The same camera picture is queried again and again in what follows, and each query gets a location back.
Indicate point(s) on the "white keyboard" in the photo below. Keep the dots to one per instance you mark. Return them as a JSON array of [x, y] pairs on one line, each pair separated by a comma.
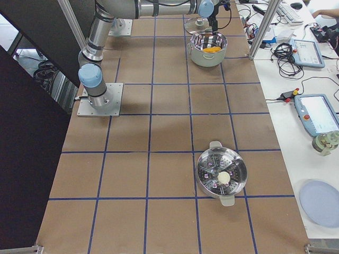
[[289, 14]]

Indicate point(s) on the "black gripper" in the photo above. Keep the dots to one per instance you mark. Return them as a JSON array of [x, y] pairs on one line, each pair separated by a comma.
[[212, 20]]

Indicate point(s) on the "blue plate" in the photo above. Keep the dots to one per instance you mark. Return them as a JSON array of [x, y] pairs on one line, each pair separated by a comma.
[[319, 200]]

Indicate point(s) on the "near teach pendant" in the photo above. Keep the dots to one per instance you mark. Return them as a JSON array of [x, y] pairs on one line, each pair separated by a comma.
[[316, 114]]

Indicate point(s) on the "teach pendant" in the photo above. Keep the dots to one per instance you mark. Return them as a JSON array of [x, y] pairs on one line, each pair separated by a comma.
[[316, 114], [306, 53]]

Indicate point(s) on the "pale green electric pot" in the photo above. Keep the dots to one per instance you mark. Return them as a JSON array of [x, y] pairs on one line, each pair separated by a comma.
[[206, 39]]

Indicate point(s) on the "steel steamer basket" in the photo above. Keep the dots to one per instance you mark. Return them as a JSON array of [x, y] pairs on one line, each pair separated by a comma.
[[214, 160]]

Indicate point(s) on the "glass jar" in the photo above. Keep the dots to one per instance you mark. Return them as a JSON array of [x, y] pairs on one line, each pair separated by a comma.
[[325, 142]]

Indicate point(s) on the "far teach pendant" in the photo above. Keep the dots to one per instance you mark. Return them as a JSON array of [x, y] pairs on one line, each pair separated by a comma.
[[306, 53]]

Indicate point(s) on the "aluminium frame post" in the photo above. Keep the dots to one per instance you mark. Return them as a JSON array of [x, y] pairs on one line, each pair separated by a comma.
[[267, 19]]

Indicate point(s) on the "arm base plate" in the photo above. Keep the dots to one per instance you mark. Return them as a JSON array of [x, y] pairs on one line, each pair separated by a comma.
[[121, 28], [108, 104]]

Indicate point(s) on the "black side panel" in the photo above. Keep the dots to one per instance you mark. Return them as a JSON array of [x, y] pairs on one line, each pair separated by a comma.
[[33, 130]]

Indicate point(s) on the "glass pot lid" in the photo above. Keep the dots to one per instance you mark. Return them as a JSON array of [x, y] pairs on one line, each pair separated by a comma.
[[197, 24]]

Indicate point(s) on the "white steamed bun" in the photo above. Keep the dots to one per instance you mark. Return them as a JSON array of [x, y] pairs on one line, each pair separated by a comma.
[[224, 177]]

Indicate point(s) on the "yellow corn cob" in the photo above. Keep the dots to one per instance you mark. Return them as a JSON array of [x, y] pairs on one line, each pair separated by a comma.
[[212, 49]]

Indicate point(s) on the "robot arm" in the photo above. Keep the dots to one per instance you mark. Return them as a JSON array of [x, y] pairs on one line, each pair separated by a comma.
[[114, 18]]

